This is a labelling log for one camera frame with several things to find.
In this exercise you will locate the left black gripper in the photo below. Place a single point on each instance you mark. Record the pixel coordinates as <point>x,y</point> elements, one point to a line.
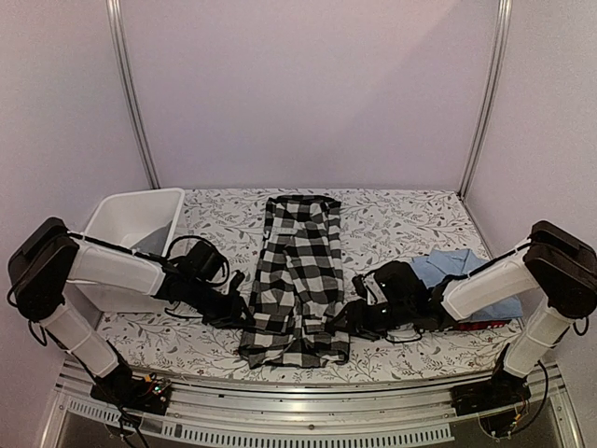
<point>230,316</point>

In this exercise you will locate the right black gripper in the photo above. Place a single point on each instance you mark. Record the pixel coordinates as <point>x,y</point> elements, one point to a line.
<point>357,320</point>

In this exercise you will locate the light blue shirt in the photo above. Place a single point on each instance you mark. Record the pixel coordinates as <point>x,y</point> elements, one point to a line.
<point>435,266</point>

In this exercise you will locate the red black shirt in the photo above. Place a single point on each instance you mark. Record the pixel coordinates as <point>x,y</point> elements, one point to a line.
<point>480,325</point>

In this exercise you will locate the black white plaid shirt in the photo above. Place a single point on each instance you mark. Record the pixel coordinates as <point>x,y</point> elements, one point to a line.
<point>298,287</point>

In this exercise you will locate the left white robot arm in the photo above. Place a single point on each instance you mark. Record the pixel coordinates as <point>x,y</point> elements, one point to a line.
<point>53,256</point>

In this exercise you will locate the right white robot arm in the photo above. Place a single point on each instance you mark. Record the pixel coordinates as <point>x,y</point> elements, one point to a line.
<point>550,260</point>

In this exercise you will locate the white plastic bin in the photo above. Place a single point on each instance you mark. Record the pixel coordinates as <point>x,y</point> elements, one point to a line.
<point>130,224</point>

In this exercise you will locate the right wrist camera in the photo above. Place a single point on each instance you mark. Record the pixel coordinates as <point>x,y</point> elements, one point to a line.
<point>394,282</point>

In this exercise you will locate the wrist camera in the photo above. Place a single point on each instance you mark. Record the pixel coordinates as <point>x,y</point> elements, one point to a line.
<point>394,282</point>
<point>204,262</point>

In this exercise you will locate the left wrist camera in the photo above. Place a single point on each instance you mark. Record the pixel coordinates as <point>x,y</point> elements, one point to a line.
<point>204,262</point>

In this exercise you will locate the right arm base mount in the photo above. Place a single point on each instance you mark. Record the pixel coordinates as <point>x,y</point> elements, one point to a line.
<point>500,403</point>

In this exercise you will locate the aluminium front rail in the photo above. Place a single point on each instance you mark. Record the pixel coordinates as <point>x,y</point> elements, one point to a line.
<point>220,413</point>

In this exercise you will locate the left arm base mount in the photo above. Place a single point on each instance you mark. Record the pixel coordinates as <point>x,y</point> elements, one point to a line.
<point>148,393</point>

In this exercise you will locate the left aluminium frame post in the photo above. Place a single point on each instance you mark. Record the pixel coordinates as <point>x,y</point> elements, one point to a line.
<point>124,66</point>

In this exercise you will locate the aluminium frame post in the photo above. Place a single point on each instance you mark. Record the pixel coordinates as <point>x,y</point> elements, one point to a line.
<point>124,66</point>
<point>498,54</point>

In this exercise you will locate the right aluminium frame post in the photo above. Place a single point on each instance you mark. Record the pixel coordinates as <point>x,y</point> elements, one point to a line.
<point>498,54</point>

